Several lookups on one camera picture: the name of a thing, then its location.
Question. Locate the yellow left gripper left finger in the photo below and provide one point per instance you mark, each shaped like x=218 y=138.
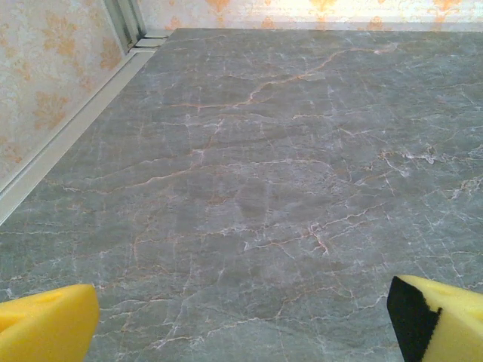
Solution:
x=45 y=328

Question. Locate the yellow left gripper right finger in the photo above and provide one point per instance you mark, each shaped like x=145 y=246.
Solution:
x=453 y=324

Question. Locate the aluminium left side rail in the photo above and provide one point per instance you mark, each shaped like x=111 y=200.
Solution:
x=75 y=124

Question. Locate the aluminium left corner post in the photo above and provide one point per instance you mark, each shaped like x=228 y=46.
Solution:
x=124 y=22

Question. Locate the aluminium rail along wall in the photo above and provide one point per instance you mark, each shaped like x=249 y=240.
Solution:
x=339 y=25

